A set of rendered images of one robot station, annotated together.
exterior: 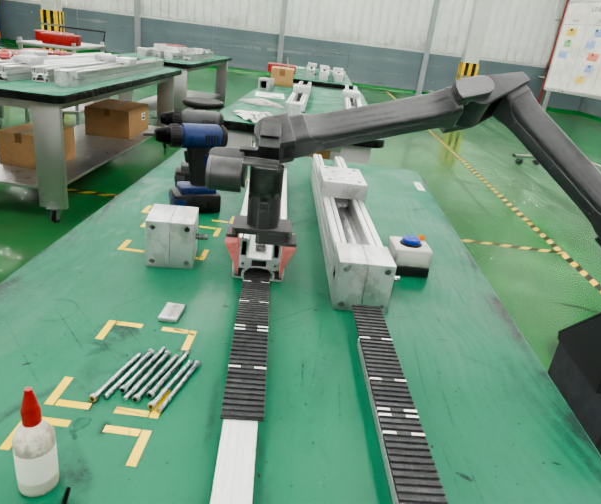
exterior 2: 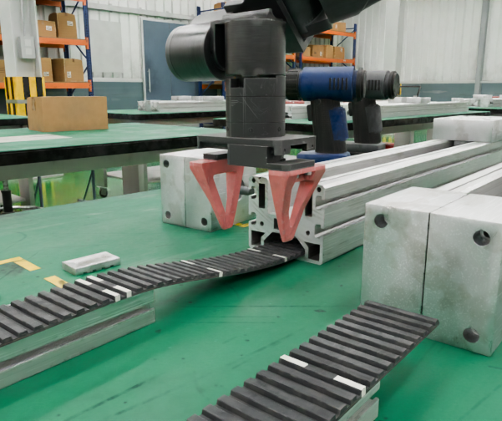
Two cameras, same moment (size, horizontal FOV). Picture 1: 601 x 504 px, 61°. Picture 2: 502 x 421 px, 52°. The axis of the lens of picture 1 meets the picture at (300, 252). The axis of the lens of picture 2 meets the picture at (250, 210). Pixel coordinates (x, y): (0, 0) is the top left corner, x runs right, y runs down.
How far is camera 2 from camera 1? 0.60 m
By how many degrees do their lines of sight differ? 43
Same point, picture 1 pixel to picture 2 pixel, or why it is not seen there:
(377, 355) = (263, 409)
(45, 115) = not seen: hidden behind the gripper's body
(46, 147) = not seen: hidden behind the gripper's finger
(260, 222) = (233, 124)
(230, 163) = (198, 27)
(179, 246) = (195, 194)
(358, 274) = (407, 238)
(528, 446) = not seen: outside the picture
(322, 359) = (193, 390)
